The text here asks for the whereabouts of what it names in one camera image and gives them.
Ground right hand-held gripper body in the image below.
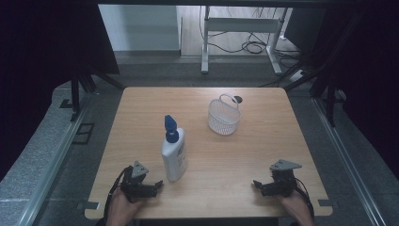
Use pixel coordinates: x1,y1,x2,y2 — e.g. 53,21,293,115
266,158,303,199

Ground person's right hand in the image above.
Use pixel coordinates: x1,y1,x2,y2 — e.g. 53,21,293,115
277,188,315,226

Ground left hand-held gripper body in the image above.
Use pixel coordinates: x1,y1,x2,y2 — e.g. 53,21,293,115
120,160,154,200

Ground white metal desk frame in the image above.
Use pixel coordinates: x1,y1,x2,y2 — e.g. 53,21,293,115
200,5,291,76

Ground black floor cables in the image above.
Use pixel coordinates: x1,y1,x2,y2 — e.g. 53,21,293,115
206,6,302,60

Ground black rectangular floor frame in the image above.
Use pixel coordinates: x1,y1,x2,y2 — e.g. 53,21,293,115
72,122,96,146

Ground white power strip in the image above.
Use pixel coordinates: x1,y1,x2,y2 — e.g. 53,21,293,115
290,69,307,83

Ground aluminium rail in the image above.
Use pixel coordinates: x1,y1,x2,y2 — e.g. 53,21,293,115
18,93,92,226
312,97,388,226

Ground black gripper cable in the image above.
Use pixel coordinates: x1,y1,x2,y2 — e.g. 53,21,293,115
103,165,134,220
293,177,315,220

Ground black tripod stand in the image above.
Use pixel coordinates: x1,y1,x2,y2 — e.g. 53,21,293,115
69,62,126,122

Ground white pump bottle blue cap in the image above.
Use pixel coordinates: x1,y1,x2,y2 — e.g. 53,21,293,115
161,114,189,183

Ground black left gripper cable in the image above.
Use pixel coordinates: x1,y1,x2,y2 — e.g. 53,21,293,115
103,165,134,220

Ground black metal stand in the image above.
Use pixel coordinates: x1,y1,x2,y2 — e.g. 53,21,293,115
283,12,361,128

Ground white mesh plastic basket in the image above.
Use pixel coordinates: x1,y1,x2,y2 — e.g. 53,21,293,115
207,93,243,137

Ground person's left hand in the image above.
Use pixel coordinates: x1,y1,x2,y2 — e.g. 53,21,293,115
105,187,145,226

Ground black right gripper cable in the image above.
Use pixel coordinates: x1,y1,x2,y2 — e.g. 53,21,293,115
293,177,315,220

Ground dark curtain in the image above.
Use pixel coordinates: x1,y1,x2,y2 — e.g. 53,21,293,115
0,0,120,182
313,3,399,180

